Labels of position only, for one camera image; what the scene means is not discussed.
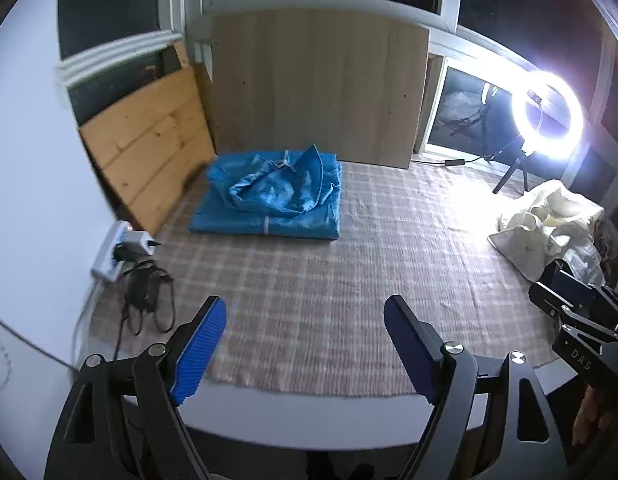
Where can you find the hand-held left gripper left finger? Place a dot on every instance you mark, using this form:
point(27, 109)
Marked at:
point(199, 350)

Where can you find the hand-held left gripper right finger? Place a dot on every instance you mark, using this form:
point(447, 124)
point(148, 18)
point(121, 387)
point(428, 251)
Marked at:
point(409, 350)

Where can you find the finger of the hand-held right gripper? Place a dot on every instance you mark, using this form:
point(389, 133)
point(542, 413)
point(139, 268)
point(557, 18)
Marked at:
point(584, 292)
point(569, 312)

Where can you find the cream white garment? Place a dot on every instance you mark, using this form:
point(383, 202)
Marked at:
point(539, 225)

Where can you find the blue garment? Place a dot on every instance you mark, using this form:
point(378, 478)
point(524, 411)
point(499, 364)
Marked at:
point(269, 195)

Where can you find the person's right hand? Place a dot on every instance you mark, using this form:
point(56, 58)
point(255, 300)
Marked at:
point(589, 415)

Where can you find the plaid blanket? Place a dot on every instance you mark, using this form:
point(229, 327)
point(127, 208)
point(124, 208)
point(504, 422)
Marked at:
point(339, 285)

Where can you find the white power strip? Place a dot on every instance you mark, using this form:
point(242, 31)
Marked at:
point(109, 255)

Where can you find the black power adapter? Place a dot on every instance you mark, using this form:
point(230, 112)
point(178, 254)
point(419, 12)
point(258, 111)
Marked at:
point(454, 162)

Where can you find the black phone holder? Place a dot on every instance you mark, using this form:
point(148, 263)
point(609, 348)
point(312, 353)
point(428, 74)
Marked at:
point(534, 96)

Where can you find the pine wood board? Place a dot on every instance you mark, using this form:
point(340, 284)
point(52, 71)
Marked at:
point(149, 150)

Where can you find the light wood panel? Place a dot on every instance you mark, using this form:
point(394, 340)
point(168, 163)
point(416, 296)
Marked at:
point(314, 90)

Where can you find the white window frame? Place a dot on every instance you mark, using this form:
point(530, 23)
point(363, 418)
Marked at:
point(309, 2)

